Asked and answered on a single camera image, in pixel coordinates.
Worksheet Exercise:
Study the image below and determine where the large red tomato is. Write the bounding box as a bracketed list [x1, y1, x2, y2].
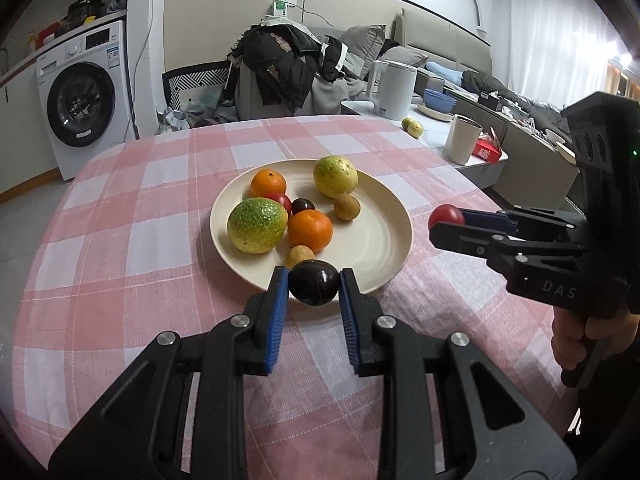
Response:
[427, 204, 465, 230]

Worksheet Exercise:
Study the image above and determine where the brown longan with stem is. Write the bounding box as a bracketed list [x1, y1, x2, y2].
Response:
[333, 193, 361, 221]

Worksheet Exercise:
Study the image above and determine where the dark purple plum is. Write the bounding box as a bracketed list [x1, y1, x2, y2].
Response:
[288, 260, 341, 307]

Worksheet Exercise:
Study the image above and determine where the large orange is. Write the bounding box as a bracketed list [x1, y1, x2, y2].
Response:
[288, 210, 333, 254]

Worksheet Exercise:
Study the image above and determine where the brown longan fruit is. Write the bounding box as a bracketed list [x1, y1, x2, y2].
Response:
[285, 245, 316, 269]

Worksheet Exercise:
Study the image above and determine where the small red tomato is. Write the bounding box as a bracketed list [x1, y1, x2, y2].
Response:
[267, 193, 292, 214]

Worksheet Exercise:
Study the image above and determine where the green yellow guava fruit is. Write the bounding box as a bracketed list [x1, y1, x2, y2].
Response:
[227, 197, 288, 255]

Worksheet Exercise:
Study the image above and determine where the person's right hand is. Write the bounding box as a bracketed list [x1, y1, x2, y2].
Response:
[551, 305, 640, 372]

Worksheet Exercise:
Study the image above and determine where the white side table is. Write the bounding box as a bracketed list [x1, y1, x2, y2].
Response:
[341, 100, 509, 188]

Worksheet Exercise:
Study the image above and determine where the red box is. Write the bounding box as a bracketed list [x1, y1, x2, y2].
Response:
[472, 131, 502, 164]

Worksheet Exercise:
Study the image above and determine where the white cup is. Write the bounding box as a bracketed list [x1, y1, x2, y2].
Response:
[445, 114, 482, 166]

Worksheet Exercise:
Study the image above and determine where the cream round plate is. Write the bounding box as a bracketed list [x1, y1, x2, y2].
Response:
[209, 159, 413, 292]

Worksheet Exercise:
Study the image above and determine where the yellow fruit on side table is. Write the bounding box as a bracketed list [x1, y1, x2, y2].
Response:
[401, 117, 424, 139]

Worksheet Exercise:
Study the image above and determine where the blue bowl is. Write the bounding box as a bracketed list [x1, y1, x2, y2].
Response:
[423, 88, 457, 114]

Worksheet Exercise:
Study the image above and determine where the white electric kettle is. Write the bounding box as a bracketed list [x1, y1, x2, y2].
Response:
[367, 61, 418, 122]

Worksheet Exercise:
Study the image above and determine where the pink checked tablecloth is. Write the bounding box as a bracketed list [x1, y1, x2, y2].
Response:
[9, 116, 576, 463]

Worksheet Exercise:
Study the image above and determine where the grey sofa cushion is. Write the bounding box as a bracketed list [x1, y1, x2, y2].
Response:
[340, 24, 386, 79]

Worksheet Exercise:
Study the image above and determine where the small orange on plate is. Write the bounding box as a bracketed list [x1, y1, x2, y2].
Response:
[250, 168, 286, 197]

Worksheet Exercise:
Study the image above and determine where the pile of dark clothes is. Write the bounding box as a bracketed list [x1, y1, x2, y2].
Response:
[222, 18, 348, 114]

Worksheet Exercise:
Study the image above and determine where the black mesh chair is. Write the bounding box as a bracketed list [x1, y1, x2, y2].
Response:
[162, 61, 230, 110]

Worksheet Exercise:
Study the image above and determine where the white washing machine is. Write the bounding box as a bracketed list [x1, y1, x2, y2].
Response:
[36, 18, 137, 181]

